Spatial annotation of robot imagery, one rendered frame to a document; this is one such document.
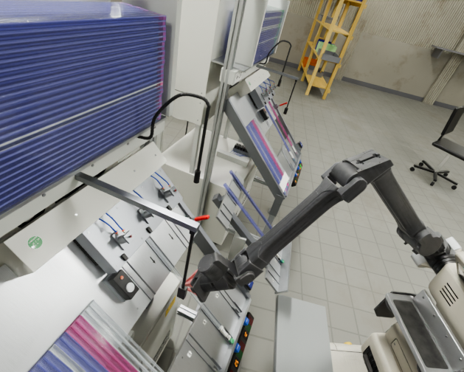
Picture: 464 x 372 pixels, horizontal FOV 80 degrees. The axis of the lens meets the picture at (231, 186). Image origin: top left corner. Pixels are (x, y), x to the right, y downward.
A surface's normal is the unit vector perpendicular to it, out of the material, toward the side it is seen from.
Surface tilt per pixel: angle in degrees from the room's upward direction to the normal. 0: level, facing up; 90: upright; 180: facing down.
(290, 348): 0
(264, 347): 0
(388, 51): 90
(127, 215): 44
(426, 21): 90
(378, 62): 90
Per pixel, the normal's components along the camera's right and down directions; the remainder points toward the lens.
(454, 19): -0.16, 0.58
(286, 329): 0.21, -0.77
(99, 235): 0.78, -0.30
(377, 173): 0.18, 0.48
